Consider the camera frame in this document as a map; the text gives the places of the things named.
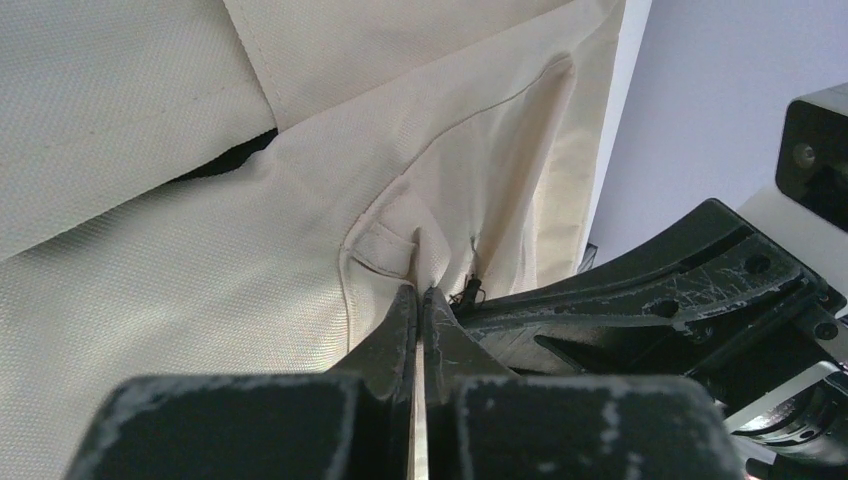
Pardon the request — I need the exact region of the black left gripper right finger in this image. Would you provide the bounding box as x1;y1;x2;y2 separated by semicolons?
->
421;288;744;479

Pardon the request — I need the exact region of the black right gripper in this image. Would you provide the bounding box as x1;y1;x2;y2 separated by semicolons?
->
459;84;847;479

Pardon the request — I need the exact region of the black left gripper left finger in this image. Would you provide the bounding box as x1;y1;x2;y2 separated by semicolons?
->
66;285;418;479

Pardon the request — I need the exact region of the beige canvas backpack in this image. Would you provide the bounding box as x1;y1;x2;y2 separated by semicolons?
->
1;1;626;479

